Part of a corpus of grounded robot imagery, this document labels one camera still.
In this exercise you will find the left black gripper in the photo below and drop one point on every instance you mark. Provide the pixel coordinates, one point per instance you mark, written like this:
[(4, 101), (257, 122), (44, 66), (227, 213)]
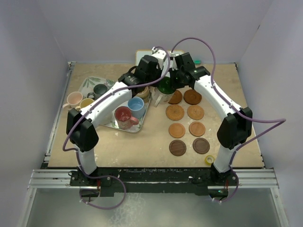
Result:
[(158, 71)]

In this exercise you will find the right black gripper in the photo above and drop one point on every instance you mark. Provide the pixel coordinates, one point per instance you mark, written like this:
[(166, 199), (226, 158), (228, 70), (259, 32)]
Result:
[(174, 84)]

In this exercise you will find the brown ringed coaster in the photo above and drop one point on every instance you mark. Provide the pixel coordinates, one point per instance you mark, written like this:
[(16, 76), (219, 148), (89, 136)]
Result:
[(176, 98), (192, 97)]

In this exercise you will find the green mug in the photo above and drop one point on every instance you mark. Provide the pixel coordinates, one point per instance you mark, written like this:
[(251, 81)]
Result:
[(163, 92)]

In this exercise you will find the tan brown mug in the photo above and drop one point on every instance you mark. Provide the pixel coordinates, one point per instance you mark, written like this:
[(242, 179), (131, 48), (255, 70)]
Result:
[(144, 94)]

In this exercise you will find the woven rattan coaster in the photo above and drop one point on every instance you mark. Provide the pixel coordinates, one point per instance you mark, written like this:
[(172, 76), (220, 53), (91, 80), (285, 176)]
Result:
[(175, 112), (195, 112)]

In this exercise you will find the light blue mug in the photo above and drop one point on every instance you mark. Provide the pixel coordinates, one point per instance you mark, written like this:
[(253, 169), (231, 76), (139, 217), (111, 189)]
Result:
[(136, 105)]

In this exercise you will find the orange wooden coaster front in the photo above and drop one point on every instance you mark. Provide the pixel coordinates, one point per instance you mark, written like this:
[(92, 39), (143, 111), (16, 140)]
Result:
[(177, 130)]

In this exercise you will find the orange wooden coaster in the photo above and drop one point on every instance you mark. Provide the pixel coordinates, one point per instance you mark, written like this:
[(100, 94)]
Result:
[(197, 129), (177, 130)]

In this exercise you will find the red pink mug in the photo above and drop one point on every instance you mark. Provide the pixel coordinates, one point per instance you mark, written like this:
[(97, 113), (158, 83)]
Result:
[(124, 118)]

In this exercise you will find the dark walnut coaster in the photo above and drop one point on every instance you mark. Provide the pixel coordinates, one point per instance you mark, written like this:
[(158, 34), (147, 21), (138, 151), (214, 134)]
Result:
[(201, 146), (177, 148)]

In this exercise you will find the yellow mug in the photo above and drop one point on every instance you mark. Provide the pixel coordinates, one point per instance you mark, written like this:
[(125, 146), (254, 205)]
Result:
[(84, 103)]

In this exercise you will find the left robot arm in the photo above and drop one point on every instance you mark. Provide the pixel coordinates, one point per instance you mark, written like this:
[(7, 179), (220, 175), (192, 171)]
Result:
[(82, 124)]

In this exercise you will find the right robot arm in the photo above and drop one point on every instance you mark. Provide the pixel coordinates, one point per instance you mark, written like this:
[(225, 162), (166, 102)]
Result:
[(235, 127)]

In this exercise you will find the small whiteboard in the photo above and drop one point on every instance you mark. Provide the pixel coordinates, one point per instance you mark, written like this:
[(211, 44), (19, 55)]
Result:
[(141, 53)]

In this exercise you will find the grey mug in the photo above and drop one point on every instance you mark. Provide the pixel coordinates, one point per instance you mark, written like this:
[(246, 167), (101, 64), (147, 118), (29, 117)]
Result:
[(98, 91)]

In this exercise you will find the floral serving tray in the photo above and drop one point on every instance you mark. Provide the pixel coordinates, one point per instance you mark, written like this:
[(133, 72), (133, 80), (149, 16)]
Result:
[(87, 88)]

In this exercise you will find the yellow tape roll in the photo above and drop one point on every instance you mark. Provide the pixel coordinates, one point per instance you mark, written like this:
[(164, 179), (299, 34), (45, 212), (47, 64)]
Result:
[(209, 160)]

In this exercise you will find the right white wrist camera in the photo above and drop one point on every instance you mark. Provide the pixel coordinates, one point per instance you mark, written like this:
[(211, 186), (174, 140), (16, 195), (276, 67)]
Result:
[(175, 61)]

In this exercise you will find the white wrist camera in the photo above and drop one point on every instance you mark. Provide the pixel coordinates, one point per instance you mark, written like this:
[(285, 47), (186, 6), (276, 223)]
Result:
[(161, 56), (175, 61)]

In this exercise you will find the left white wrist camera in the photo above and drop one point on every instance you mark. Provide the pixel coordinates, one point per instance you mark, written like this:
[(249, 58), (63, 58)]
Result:
[(161, 56)]

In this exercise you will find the black base frame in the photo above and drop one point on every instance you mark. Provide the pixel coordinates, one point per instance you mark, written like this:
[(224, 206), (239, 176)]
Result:
[(195, 180)]

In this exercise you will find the aluminium rail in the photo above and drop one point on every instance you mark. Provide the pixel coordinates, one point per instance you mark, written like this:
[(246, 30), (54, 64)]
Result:
[(248, 178)]

